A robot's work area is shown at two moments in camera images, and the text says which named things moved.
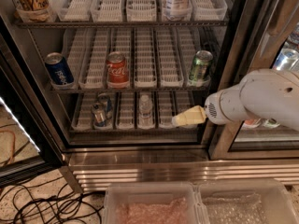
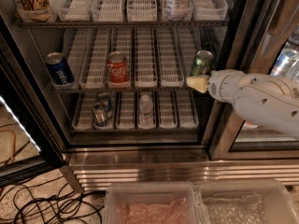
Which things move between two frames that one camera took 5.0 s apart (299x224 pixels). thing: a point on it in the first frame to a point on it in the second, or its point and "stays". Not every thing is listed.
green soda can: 200,67 stays
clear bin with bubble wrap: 247,202 stays
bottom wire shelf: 163,131 stays
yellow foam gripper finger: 193,116 to 199,83
